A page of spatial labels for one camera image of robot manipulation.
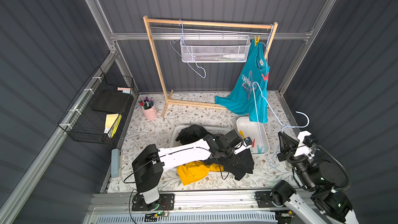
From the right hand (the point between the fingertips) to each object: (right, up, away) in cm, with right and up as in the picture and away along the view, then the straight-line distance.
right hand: (285, 133), depth 59 cm
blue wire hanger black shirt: (+21, +3, +50) cm, 55 cm away
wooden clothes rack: (-60, +15, +53) cm, 82 cm away
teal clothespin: (+1, -15, +30) cm, 34 cm away
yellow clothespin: (-8, -6, +36) cm, 37 cm away
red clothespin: (-1, -12, +33) cm, 35 cm away
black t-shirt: (-36, -3, +20) cm, 41 cm away
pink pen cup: (-67, +10, +39) cm, 78 cm away
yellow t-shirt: (-35, -19, +13) cm, 42 cm away
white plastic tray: (+2, -6, +35) cm, 36 cm away
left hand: (-15, -13, +16) cm, 26 cm away
